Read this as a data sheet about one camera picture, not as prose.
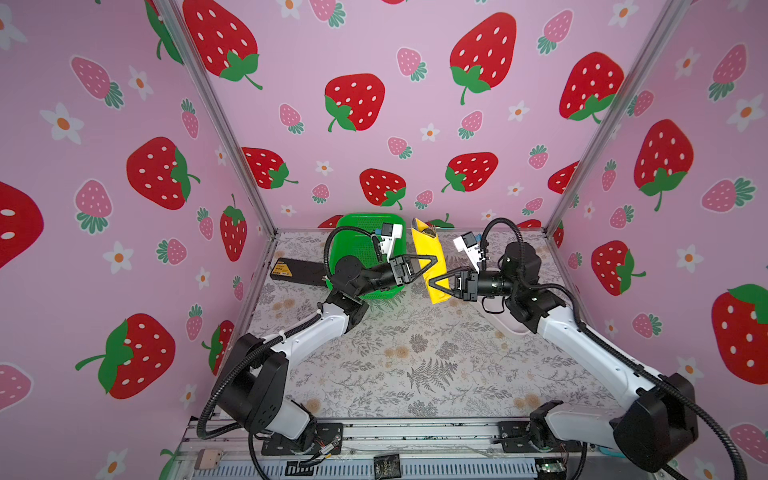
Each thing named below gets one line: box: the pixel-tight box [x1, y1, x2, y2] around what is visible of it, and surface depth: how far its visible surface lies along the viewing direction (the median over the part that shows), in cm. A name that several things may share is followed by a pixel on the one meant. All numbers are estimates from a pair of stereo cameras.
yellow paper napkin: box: [412, 218, 452, 304], surface depth 67 cm
